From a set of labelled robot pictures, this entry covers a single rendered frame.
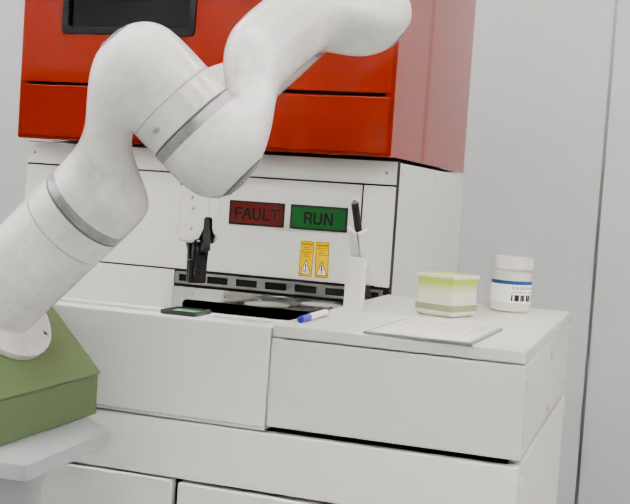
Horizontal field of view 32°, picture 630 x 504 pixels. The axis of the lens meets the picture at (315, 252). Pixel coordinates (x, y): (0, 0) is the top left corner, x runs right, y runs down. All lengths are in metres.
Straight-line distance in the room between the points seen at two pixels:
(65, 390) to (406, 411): 0.45
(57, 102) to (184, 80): 1.05
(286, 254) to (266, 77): 0.83
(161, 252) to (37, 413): 0.88
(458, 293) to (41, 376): 0.67
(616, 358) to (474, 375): 2.12
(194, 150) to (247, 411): 0.42
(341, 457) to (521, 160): 2.17
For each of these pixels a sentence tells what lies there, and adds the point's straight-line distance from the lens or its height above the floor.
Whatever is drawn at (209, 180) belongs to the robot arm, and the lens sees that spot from 1.29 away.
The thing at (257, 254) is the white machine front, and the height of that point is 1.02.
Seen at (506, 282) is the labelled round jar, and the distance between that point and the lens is 1.90.
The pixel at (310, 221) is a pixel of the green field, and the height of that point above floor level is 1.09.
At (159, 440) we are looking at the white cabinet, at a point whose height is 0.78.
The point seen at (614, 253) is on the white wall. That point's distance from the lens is 3.50.
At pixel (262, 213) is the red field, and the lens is 2.15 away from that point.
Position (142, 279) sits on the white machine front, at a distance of 2.27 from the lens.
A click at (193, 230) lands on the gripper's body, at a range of 1.86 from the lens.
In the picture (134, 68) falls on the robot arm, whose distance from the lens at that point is 1.28.
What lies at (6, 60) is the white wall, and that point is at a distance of 4.27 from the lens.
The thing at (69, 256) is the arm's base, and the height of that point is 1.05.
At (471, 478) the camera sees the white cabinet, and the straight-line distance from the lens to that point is 1.45.
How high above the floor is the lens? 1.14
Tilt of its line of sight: 3 degrees down
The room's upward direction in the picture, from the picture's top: 4 degrees clockwise
